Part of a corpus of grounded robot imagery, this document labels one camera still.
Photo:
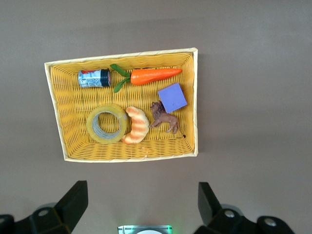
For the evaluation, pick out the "purple foam block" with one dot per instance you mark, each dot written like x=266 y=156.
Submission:
x=171 y=97

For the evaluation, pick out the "orange toy carrot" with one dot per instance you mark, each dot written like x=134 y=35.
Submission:
x=151 y=75

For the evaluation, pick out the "yellow packing tape roll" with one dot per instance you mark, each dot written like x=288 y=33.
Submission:
x=89 y=124

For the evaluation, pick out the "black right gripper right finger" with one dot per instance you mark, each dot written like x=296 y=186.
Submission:
x=219 y=221

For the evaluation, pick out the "brown toy lion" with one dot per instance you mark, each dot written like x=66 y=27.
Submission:
x=165 y=119

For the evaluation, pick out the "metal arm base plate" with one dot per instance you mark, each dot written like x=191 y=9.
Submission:
x=125 y=230

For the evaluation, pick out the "yellow woven basket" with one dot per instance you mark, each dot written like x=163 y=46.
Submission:
x=73 y=102

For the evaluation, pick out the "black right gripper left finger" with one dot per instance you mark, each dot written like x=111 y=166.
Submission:
x=61 y=217

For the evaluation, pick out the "toy croissant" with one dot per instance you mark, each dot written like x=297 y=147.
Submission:
x=139 y=124

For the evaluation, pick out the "small jar with black lid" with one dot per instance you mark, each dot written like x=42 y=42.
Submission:
x=91 y=78

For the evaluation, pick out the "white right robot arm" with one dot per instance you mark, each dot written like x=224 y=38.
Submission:
x=147 y=232

